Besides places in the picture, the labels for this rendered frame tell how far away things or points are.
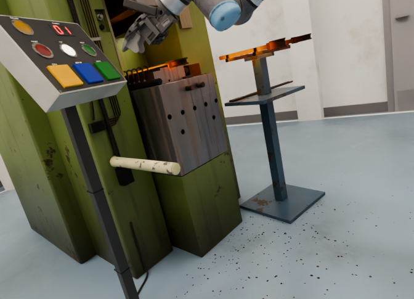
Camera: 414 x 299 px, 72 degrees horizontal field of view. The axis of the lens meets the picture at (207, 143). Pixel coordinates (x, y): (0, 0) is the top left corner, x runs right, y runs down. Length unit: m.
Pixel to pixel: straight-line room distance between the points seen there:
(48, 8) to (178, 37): 0.69
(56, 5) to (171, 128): 0.68
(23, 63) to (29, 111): 0.83
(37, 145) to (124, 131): 0.51
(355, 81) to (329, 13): 0.87
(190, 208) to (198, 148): 0.31
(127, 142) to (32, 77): 0.66
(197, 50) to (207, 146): 0.62
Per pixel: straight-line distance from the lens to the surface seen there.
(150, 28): 0.96
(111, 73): 1.09
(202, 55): 1.86
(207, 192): 1.56
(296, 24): 3.95
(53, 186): 1.80
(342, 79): 4.05
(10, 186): 4.44
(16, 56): 0.95
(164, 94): 1.35
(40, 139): 1.76
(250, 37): 4.34
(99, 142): 1.39
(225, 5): 0.87
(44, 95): 0.91
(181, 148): 1.40
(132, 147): 1.48
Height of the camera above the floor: 0.95
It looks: 14 degrees down
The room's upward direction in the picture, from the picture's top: 13 degrees counter-clockwise
